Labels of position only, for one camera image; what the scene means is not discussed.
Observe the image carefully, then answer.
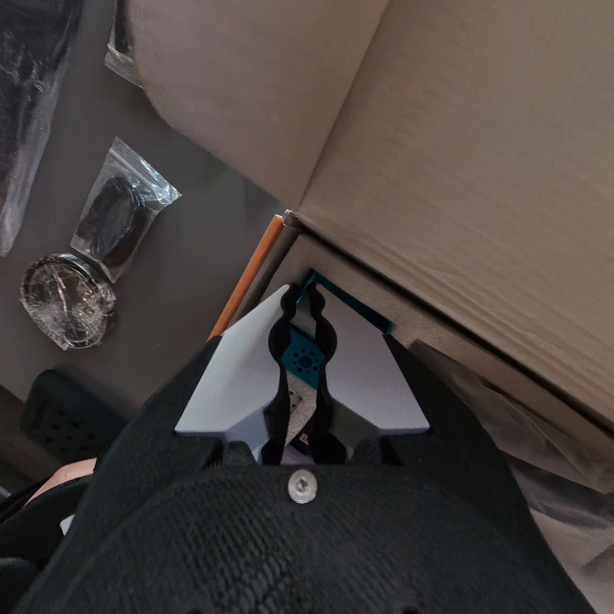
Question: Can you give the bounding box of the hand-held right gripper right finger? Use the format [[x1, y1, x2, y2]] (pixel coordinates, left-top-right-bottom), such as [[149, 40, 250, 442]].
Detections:
[[309, 283, 431, 463]]

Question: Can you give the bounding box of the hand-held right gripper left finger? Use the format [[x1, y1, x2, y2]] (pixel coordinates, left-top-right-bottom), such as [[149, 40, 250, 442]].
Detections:
[[175, 283, 300, 465]]

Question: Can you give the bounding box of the orange cardboard kit box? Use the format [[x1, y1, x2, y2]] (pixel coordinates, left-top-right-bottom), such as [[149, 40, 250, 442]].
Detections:
[[125, 0, 614, 480]]

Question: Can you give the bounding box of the person's right forearm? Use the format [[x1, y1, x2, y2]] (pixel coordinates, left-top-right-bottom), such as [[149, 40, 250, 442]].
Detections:
[[24, 457, 99, 507]]

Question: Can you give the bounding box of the grey desk with wooden edge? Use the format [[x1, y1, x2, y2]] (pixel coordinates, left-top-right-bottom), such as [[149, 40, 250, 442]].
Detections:
[[0, 0, 288, 432]]

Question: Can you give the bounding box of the crumpled clear plastic bag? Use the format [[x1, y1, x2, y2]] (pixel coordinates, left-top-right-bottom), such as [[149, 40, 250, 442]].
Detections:
[[410, 338, 614, 581]]

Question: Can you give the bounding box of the small plastic parts bag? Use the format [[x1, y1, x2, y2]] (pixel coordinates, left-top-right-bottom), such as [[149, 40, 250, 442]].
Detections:
[[104, 0, 145, 88], [70, 137, 183, 284]]

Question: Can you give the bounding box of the large bag of black parts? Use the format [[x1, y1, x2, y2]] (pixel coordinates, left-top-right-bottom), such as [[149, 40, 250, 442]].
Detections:
[[0, 0, 83, 257]]

